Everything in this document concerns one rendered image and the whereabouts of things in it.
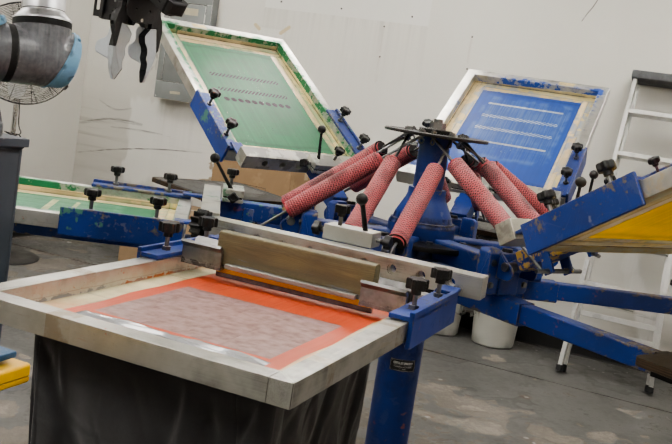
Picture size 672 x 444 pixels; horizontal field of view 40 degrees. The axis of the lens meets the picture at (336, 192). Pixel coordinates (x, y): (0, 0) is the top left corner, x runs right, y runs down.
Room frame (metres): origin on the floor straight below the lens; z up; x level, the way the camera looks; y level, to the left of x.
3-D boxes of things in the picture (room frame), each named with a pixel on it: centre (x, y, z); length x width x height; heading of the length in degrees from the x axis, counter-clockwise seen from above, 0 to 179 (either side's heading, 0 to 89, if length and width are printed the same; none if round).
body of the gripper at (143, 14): (1.58, 0.39, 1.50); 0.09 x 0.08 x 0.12; 56
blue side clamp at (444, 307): (1.81, -0.21, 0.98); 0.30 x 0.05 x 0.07; 158
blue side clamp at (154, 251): (2.02, 0.31, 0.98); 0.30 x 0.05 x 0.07; 158
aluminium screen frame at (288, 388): (1.70, 0.14, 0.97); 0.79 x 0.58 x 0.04; 158
